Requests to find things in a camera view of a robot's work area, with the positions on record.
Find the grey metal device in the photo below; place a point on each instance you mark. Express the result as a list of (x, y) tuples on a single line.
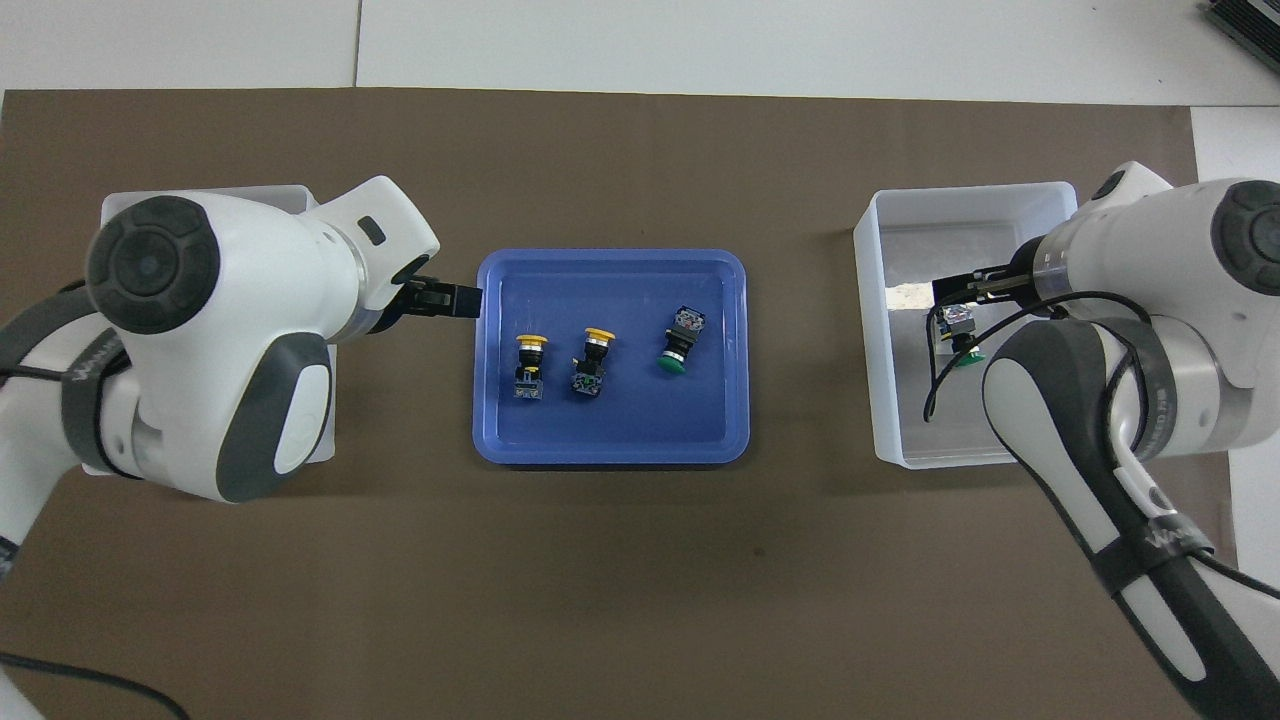
[(1250, 25)]

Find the yellow push button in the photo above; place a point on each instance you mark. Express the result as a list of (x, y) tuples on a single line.
[(531, 362), (593, 360)]

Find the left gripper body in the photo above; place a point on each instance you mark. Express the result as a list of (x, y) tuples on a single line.
[(408, 303)]

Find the white plastic box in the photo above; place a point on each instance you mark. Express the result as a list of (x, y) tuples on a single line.
[(905, 400), (285, 198)]

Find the blue plastic tray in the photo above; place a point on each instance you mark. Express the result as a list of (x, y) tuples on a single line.
[(620, 420)]

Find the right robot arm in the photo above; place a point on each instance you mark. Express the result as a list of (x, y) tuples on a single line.
[(1160, 250)]

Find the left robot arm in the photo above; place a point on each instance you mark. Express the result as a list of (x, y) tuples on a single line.
[(250, 260)]

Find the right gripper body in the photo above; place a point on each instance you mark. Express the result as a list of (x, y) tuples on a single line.
[(1022, 280)]

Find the green push button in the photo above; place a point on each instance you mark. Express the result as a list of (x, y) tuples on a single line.
[(968, 345), (682, 340)]

